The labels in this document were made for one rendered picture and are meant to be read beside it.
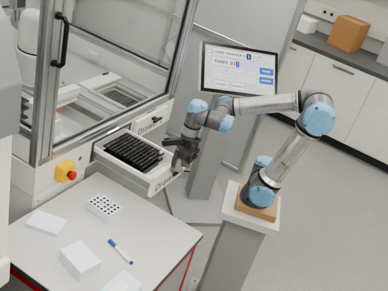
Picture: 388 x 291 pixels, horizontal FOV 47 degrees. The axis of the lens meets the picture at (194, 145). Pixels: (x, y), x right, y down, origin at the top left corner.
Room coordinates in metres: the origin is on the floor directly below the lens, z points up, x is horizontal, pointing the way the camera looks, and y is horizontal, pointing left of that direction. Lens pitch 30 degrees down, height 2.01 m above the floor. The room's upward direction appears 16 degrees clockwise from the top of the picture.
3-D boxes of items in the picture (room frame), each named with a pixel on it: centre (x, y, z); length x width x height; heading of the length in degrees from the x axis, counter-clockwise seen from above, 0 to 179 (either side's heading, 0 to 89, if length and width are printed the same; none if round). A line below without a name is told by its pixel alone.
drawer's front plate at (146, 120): (2.05, 0.26, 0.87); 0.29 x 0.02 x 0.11; 159
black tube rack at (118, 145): (1.71, 0.26, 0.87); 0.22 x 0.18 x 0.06; 69
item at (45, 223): (1.24, 0.46, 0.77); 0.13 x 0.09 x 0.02; 86
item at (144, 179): (1.72, 0.27, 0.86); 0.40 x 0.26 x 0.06; 69
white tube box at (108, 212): (1.41, 0.28, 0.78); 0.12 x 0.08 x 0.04; 66
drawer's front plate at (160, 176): (1.64, 0.07, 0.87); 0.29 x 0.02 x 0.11; 159
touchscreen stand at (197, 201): (2.64, -0.14, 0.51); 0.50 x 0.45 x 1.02; 22
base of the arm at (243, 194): (1.76, -0.35, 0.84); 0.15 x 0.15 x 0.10
